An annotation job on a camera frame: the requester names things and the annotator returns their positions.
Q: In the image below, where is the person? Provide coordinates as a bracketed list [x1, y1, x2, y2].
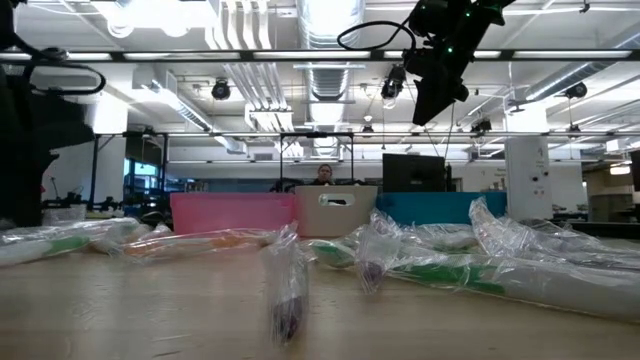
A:
[310, 163, 337, 187]

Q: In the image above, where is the black machine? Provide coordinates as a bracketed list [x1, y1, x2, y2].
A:
[44, 177, 121, 214]

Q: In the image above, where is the black ceiling spotlight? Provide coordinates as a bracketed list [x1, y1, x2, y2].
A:
[563, 81, 589, 100]
[380, 64, 407, 101]
[469, 117, 494, 137]
[210, 79, 233, 102]

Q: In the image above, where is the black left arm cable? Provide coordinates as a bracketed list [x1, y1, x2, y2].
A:
[0, 29, 108, 97]

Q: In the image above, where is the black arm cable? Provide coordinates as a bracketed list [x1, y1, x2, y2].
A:
[337, 20, 419, 52]
[0, 29, 108, 97]

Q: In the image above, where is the black metal gantry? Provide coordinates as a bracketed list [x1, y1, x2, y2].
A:
[88, 130, 170, 211]

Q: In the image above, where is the black office chair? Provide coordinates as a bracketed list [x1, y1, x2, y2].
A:
[269, 177, 307, 194]

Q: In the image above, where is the black monitor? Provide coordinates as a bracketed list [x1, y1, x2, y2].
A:
[382, 153, 447, 194]

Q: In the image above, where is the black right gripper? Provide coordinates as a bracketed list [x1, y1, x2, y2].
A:
[404, 47, 471, 126]

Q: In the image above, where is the white plastic bin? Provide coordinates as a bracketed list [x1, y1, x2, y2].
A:
[293, 184, 380, 239]

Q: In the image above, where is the white rectangular ceiling duct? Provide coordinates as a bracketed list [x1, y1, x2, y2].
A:
[130, 68, 247, 155]

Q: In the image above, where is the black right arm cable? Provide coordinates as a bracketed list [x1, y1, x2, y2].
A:
[337, 20, 419, 52]

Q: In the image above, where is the teal plastic bin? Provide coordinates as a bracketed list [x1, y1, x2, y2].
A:
[375, 191, 508, 227]

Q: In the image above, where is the silver round ceiling duct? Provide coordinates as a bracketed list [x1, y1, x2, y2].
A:
[294, 0, 367, 161]

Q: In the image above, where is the pink plastic bin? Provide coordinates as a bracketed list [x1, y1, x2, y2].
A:
[169, 192, 297, 236]

